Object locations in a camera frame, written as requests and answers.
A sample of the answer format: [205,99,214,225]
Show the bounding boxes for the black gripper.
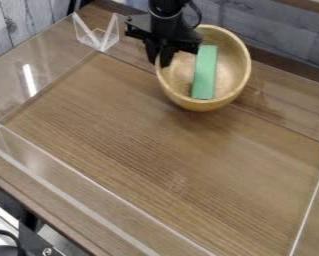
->
[126,11,202,68]

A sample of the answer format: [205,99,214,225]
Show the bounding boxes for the green rectangular block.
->
[191,45,218,100]

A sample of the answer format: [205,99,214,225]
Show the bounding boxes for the wooden oval bowl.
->
[155,24,253,112]

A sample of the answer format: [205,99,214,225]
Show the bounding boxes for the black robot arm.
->
[126,0,202,68]

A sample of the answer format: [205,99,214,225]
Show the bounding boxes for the clear acrylic corner bracket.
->
[72,13,120,52]

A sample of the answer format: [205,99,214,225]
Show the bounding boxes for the black metal bracket with screw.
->
[19,223,66,256]

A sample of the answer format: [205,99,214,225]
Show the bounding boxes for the black cable lower left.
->
[0,229,26,256]

